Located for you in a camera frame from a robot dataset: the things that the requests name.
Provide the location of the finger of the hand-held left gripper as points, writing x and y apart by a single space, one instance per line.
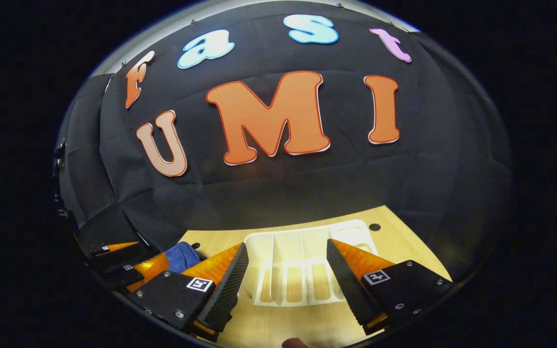
114 252
150 266

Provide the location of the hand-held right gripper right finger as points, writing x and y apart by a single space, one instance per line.
348 287

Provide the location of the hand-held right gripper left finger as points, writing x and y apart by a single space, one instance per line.
225 290

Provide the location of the blue schoolbag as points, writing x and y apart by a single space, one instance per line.
182 256

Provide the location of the white bookshelf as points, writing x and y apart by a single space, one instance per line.
288 241

